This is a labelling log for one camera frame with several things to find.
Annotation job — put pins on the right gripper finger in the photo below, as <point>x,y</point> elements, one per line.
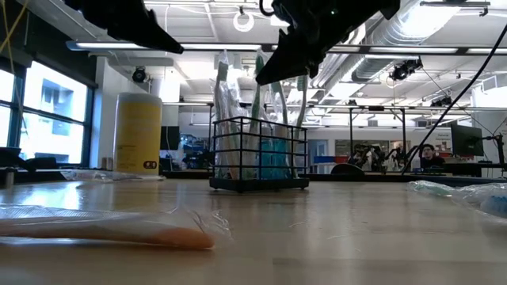
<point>297,51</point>

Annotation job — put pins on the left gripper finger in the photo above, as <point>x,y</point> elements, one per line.
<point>126,20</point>

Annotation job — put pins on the purple toothbrush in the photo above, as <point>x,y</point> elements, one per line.
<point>99,175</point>

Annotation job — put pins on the orange toothbrush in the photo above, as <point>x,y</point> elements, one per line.
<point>119,233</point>

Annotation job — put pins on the black overhead light bar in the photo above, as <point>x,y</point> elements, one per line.
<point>119,46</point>

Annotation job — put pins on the yellow wipes canister white lid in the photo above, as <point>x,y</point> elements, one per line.
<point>138,134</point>

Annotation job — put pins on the background robot arms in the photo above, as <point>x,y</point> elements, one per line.
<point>362,154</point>

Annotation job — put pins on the black screen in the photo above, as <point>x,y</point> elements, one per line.
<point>170,138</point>

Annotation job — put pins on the person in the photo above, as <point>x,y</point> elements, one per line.
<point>431,160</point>

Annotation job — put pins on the black computer monitor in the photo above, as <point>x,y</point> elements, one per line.
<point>467,140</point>

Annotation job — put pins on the black background rig frame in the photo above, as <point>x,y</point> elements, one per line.
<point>350,134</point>

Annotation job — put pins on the black ceiling camera cluster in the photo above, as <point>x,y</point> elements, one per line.
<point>404,70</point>

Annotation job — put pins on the large window with frame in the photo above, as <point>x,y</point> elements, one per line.
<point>55,95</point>

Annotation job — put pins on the black aluminium table frame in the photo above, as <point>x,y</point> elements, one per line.
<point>356,178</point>

